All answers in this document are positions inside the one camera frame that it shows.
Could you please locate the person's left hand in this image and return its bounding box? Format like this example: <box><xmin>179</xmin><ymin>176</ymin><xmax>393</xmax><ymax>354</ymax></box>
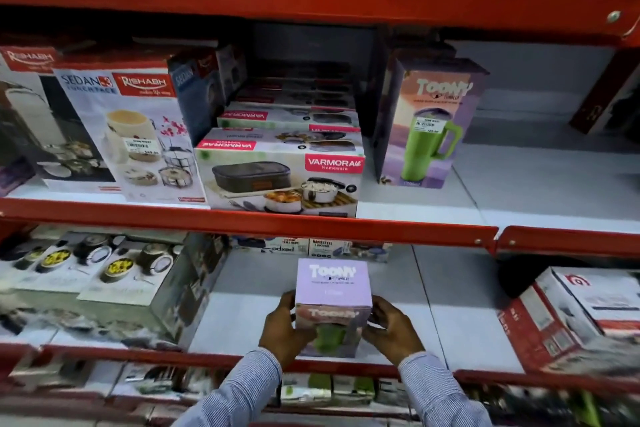
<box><xmin>258</xmin><ymin>290</ymin><xmax>317</xmax><ymax>370</ymax></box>

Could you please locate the person's right hand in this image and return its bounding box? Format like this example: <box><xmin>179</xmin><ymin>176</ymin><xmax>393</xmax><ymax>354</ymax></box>
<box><xmin>361</xmin><ymin>295</ymin><xmax>426</xmax><ymax>368</ymax></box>

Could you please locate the small purple tumbler box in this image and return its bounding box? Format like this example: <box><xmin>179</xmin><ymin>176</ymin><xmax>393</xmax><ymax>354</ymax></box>
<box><xmin>294</xmin><ymin>258</ymin><xmax>374</xmax><ymax>359</ymax></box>

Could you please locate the person's right forearm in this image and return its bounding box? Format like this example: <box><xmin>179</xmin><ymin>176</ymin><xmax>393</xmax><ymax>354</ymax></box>
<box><xmin>398</xmin><ymin>352</ymin><xmax>494</xmax><ymax>427</ymax></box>

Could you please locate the person's left forearm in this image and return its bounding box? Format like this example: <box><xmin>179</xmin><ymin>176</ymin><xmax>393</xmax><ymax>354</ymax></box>
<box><xmin>172</xmin><ymin>348</ymin><xmax>284</xmax><ymax>427</ymax></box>

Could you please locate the white blue steel lunch box carton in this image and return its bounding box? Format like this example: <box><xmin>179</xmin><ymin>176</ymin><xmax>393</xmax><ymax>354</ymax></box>
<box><xmin>230</xmin><ymin>236</ymin><xmax>310</xmax><ymax>256</ymax></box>
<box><xmin>307</xmin><ymin>239</ymin><xmax>392</xmax><ymax>263</ymax></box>

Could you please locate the white green box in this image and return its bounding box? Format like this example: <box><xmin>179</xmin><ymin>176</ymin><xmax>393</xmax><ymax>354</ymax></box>
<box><xmin>280</xmin><ymin>374</ymin><xmax>334</xmax><ymax>408</ymax></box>
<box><xmin>332</xmin><ymin>376</ymin><xmax>376</xmax><ymax>406</ymax></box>

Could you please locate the casserole set box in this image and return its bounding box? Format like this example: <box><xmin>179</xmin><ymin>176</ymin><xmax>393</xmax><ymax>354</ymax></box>
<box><xmin>0</xmin><ymin>229</ymin><xmax>128</xmax><ymax>295</ymax></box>
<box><xmin>76</xmin><ymin>232</ymin><xmax>232</xmax><ymax>350</ymax></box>

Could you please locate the white kitchenware box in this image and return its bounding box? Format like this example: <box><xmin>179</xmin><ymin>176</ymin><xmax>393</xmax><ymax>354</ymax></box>
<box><xmin>109</xmin><ymin>363</ymin><xmax>217</xmax><ymax>401</ymax></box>

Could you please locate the red white appliance box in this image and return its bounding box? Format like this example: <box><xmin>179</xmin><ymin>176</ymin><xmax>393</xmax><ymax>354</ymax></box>
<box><xmin>497</xmin><ymin>266</ymin><xmax>640</xmax><ymax>376</ymax></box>

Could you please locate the tall purple tumbler box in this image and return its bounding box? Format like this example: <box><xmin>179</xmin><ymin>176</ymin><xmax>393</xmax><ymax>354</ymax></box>
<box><xmin>372</xmin><ymin>49</ymin><xmax>491</xmax><ymax>190</ymax></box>

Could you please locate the stack of lunch box cartons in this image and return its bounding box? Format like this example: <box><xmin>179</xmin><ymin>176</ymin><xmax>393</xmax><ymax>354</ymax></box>
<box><xmin>234</xmin><ymin>60</ymin><xmax>357</xmax><ymax>110</ymax></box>

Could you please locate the white floral lunch pack box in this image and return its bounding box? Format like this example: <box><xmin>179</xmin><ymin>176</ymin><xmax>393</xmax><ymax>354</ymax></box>
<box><xmin>52</xmin><ymin>57</ymin><xmax>227</xmax><ymax>210</ymax></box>

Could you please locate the dark blue lunch pack box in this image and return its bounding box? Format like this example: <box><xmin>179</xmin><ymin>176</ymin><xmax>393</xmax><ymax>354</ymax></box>
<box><xmin>215</xmin><ymin>44</ymin><xmax>250</xmax><ymax>103</ymax></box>

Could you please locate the dark red box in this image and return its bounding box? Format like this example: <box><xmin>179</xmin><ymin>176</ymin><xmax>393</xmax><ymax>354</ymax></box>
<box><xmin>569</xmin><ymin>48</ymin><xmax>640</xmax><ymax>143</ymax></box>

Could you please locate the white red tiffin box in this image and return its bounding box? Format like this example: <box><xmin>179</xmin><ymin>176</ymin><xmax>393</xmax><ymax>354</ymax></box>
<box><xmin>0</xmin><ymin>45</ymin><xmax>124</xmax><ymax>195</ymax></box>

